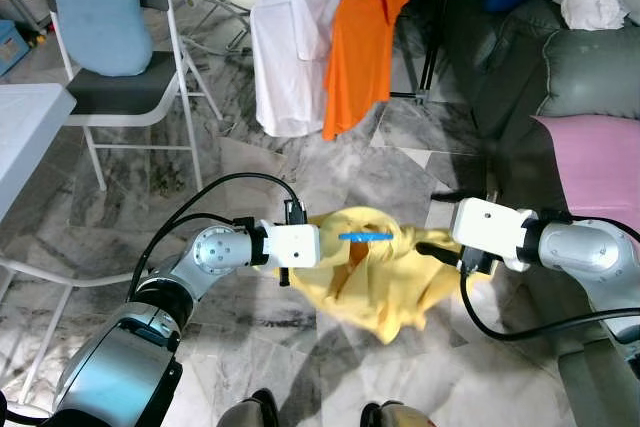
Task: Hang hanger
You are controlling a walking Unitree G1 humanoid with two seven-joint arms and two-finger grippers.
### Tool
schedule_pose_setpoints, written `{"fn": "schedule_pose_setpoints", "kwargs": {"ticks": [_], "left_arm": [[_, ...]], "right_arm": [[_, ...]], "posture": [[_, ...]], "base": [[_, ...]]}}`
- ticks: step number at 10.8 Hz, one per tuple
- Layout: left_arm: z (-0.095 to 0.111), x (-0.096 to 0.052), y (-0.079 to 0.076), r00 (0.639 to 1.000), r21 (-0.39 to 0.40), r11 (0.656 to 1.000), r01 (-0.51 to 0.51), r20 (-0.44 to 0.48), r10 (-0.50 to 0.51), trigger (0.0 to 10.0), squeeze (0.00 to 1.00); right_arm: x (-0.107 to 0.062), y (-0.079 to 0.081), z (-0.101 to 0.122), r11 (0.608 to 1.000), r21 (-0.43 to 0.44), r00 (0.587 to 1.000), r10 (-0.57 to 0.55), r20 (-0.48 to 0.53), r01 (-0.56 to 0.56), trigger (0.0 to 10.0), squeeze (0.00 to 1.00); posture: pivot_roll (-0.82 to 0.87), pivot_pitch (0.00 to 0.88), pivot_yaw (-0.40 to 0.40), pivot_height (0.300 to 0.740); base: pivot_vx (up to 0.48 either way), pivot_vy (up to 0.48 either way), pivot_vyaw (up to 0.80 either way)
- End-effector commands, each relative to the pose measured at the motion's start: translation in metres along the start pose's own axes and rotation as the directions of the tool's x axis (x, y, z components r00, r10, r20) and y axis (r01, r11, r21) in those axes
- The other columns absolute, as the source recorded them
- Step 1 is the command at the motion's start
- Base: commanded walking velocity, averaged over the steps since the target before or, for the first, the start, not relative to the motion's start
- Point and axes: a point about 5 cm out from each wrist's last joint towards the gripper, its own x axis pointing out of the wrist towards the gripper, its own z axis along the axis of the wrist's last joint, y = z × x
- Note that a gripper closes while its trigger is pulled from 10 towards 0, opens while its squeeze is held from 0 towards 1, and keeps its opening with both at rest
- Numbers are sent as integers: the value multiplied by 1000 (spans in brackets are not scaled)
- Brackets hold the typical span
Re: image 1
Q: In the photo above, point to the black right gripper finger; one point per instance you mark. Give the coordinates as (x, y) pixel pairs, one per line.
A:
(437, 249)

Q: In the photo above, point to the yellow shirt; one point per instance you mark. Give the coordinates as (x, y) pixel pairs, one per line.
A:
(380, 292)

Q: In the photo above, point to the blue plastic hanger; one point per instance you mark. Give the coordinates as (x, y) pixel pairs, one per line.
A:
(365, 236)

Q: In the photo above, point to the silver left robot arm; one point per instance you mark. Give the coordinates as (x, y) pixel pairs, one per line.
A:
(130, 337)

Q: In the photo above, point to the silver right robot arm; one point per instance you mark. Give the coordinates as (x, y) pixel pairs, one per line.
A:
(590, 247)

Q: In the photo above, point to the grey left robot foot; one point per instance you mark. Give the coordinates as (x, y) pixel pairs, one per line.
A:
(250, 412)

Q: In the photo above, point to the grey robot foot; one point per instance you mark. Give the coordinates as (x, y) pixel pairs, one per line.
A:
(250, 412)
(398, 417)

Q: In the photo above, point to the pink mattress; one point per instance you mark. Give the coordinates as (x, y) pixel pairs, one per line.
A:
(595, 177)

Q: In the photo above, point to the grey right robot foot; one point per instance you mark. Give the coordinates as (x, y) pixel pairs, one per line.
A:
(398, 417)

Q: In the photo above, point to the dark grey cushion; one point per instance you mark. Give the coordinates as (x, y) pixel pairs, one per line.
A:
(505, 77)

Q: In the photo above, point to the orange shirt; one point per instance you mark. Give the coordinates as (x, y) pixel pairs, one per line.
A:
(365, 47)

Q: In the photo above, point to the light grey green cushion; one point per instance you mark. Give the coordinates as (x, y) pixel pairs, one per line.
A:
(595, 72)

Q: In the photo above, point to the white shirt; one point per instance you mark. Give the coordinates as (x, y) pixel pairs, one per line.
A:
(300, 47)

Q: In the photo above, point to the grey folding chair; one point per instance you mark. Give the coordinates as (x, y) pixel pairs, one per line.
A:
(120, 97)

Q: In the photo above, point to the white plastic folding table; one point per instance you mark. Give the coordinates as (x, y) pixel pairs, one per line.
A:
(30, 137)

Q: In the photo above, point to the light blue pillow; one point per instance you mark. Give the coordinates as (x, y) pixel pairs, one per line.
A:
(95, 7)

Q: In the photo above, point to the blue plastic basin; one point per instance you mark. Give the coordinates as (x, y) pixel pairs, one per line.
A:
(12, 47)

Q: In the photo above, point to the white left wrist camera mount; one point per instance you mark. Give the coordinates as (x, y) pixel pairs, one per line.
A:
(292, 245)

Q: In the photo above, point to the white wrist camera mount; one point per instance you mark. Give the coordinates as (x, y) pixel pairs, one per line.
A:
(292, 245)
(490, 227)

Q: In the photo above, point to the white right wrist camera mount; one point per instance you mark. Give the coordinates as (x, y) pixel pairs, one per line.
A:
(490, 227)

